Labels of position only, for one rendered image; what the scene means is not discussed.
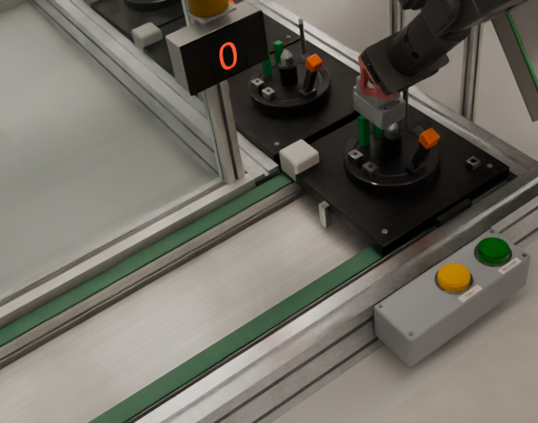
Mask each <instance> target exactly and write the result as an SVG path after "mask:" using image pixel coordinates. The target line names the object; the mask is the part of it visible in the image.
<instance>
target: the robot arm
mask: <svg viewBox="0 0 538 423"><path fill-rule="evenodd" d="M527 1H528V0H399V2H400V6H401V7H402V9H403V10H408V9H412V10H417V9H420V8H421V12H420V13H419V14H418V15H417V16H416V17H415V18H414V19H413V20H412V21H411V22H410V23H409V24H407V25H406V26H405V27H404V28H403V29H402V30H400V31H399V32H397V33H395V34H392V35H390V36H389V37H387V38H385V39H382V40H380V41H379V42H377V43H375V44H372V45H370V46H369V47H367V48H366V49H365V50H364V51H363V53H362V54H361V55H360V56H359V57H358V61H359V66H360V71H361V77H360V86H359V87H360V89H361V91H362V92H363V94H364V96H371V97H377V98H379V99H381V100H383V101H385V100H388V99H390V98H391V97H393V96H395V95H397V93H396V92H401V91H403V90H405V89H407V88H409V87H411V86H413V85H415V84H416V83H418V82H420V81H423V80H425V79H427V78H429V77H431V76H433V75H435V74H436V73H437V72H438V71H439V69H440V68H442V67H443V66H445V65H446V64H448V63H449V58H448V57H447V53H448V52H449V51H450V50H452V49H453V48H454V47H455V46H457V45H458V44H459V43H461V42H462V41H463V40H464V39H465V38H467V37H468V35H469V34H470V31H471V28H472V26H475V25H478V24H481V23H484V22H487V21H489V20H491V19H494V18H497V17H500V16H503V15H505V14H507V13H509V12H510V11H512V10H514V9H515V8H517V7H518V6H520V5H521V4H523V3H525V2H527ZM369 77H370V78H371V80H372V82H373V83H374V85H375V86H376V87H375V88H368V86H367V84H368V78H369Z"/></svg>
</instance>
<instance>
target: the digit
mask: <svg viewBox="0 0 538 423"><path fill-rule="evenodd" d="M207 43H208V48H209V52H210V56H211V61H212V69H213V74H214V78H215V81H218V80H220V79H222V78H223V77H225V76H228V75H230V74H232V73H234V72H236V71H239V70H241V69H242V68H244V67H246V62H245V57H244V52H243V42H242V36H241V31H240V26H238V27H236V28H234V29H231V30H229V31H227V32H225V33H223V34H220V35H218V36H217V37H214V38H212V39H209V40H208V41H207Z"/></svg>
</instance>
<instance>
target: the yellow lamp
mask: <svg viewBox="0 0 538 423"><path fill-rule="evenodd" d="M186 1H187V4H188V8H189V12H190V13H191V14H193V15H195V16H197V17H211V16H215V15H218V14H219V13H222V12H223V11H225V10H226V9H227V7H228V4H229V3H228V0H186Z"/></svg>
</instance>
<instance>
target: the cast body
mask: <svg viewBox="0 0 538 423"><path fill-rule="evenodd" d="M360 77H361V75H360V76H358V77H357V78H356V86H354V87H353V109H354V110H356V111H357V112H359V113H360V114H361V115H363V116H364V117H365V118H367V119H368V120H369V121H370V122H371V123H373V124H374V125H376V126H377V127H378V128H380V129H385V128H387V127H388V126H390V125H392V124H394V123H396V122H398V121H399V120H401V119H403V118H404V117H405V104H406V101H405V100H404V99H402V98H401V97H400V92H396V93H397V95H395V96H393V97H391V98H390V99H388V100H385V101H383V100H381V99H379V98H377V97H371V96H364V94H363V92H362V91H361V89H360V87H359V86H360ZM367 86H368V88H375V87H376V86H375V85H374V83H373V82H372V80H371V78H370V77H369V78H368V84H367Z"/></svg>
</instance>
